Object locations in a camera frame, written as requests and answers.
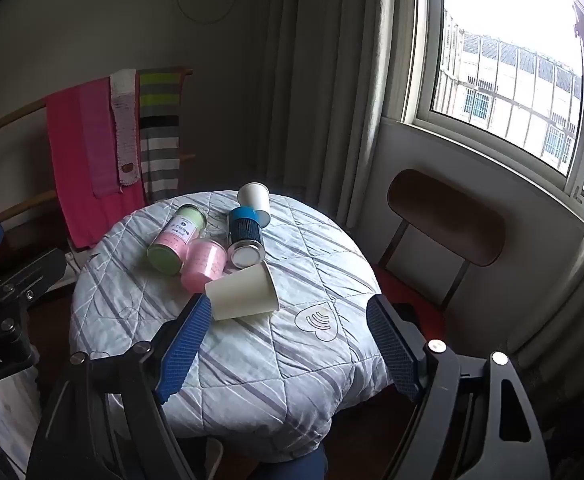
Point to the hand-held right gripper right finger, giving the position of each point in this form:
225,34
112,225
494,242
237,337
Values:
392,350

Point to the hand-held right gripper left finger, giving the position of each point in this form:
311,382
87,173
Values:
184,350

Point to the white paper cup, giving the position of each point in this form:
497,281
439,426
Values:
242,292
254,200

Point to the pink plastic cup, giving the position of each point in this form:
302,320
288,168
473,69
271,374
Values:
202,265

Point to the grey quilted tablecloth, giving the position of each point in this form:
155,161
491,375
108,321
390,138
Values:
282,360

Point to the green and pink jar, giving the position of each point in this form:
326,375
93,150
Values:
174,240

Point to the bright pink towel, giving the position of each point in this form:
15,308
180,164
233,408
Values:
67,160

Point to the wooden drying rack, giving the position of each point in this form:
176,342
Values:
12,115

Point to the blue and black can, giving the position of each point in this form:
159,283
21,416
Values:
244,230

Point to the wooden chair with red seat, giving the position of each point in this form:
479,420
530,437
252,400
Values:
447,215

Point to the mauve pink cloth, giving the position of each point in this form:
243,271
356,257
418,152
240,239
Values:
99,150

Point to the white and pink knitted scarf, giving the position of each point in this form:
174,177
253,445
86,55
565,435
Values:
124,125

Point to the striped knitted scarf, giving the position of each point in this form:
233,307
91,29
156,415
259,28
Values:
161,135

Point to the grey curtain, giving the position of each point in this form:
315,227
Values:
322,85

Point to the white framed window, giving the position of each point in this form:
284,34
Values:
497,60

